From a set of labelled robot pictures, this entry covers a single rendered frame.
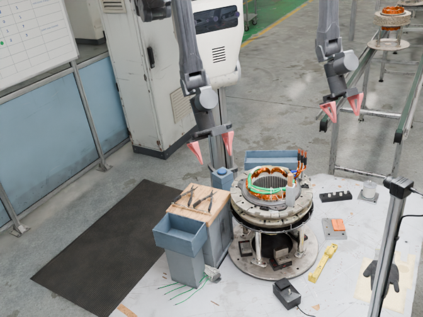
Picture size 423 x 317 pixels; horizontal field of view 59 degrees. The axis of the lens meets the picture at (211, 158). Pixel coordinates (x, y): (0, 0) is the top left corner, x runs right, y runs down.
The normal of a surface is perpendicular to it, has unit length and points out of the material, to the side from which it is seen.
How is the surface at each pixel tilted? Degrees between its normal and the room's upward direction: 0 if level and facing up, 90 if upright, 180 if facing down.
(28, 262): 0
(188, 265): 90
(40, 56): 90
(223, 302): 0
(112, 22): 90
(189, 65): 86
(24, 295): 0
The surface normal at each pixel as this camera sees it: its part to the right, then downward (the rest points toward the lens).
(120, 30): -0.51, 0.50
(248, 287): -0.10, -0.84
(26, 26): 0.86, 0.19
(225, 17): 0.39, 0.46
